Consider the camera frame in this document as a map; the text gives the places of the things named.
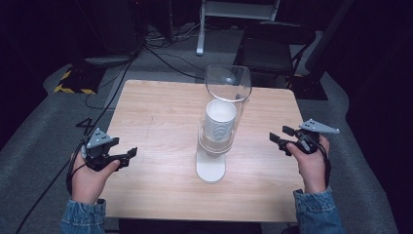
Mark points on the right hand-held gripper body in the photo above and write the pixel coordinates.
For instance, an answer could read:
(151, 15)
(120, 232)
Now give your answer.
(316, 127)

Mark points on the black yellow striped floor ramp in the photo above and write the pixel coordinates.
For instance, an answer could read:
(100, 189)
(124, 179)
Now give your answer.
(79, 79)

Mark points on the person's left hand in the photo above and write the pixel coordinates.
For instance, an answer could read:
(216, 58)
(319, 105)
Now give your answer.
(87, 183)

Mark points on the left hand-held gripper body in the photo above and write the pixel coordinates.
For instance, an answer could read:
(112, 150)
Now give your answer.
(99, 139)

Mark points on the white metal stand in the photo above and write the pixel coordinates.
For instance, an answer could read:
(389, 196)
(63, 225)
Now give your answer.
(201, 35)

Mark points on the person's right hand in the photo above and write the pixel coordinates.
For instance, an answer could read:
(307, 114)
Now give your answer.
(311, 169)

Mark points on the stack of white paper cups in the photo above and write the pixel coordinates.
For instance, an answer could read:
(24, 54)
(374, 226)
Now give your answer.
(219, 125)

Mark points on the black folding chair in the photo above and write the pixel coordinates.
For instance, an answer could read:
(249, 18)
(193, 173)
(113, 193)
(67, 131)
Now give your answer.
(266, 52)

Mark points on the clear cup dispenser white base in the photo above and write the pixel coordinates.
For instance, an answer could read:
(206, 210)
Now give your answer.
(211, 165)

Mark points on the black floor plate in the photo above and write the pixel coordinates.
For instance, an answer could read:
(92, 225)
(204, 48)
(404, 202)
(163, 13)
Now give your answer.
(308, 87)

